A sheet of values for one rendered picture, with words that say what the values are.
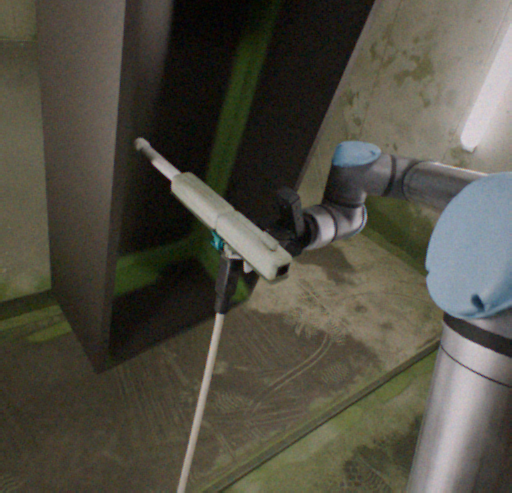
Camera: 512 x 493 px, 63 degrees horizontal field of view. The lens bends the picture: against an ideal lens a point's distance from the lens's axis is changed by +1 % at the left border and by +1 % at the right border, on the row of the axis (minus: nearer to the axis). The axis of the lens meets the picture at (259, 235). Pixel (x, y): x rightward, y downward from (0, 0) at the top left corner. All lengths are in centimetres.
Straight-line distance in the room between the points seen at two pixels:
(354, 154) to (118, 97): 45
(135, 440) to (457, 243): 152
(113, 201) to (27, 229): 129
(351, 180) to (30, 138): 163
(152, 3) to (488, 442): 103
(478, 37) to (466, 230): 240
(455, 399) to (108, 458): 145
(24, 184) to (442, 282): 195
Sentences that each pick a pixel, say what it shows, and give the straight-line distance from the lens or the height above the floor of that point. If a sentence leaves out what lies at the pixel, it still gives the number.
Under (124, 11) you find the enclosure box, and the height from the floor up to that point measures 146.
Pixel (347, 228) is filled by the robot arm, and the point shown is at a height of 110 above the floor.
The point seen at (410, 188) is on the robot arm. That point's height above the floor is 123.
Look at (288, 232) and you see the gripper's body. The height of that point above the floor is 113.
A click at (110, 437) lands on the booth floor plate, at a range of 176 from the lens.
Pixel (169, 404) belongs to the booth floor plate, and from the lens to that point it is 182.
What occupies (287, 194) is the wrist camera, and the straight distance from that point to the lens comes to 76.
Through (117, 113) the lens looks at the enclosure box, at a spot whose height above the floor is 130.
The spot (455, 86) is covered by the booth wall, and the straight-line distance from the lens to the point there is 276.
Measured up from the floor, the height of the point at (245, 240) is 117.
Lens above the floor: 154
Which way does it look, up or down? 32 degrees down
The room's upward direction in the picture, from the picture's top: 11 degrees clockwise
